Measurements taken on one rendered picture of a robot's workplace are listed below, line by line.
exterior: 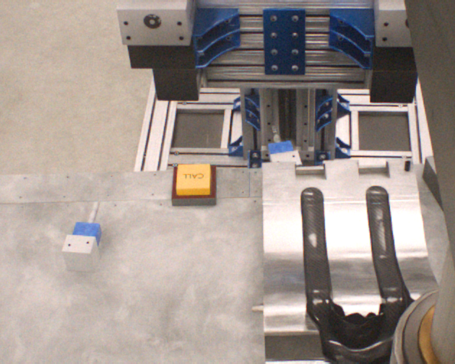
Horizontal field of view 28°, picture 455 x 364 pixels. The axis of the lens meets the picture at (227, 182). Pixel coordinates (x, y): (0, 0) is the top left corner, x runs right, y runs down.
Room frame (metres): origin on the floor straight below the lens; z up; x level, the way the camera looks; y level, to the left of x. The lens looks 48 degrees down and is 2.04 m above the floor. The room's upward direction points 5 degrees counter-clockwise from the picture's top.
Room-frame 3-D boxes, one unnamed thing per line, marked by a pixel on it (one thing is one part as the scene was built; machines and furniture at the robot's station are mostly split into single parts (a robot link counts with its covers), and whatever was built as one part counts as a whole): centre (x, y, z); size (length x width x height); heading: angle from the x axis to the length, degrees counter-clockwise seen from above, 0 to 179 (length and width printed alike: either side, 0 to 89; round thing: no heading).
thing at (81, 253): (1.00, 0.25, 0.83); 0.13 x 0.05 x 0.05; 169
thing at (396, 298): (0.83, -0.18, 0.92); 0.35 x 0.16 x 0.09; 176
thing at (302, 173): (1.05, -0.14, 0.87); 0.05 x 0.05 x 0.04; 86
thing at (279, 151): (1.16, -0.10, 0.83); 0.13 x 0.05 x 0.05; 6
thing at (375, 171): (1.04, -0.25, 0.87); 0.05 x 0.05 x 0.04; 86
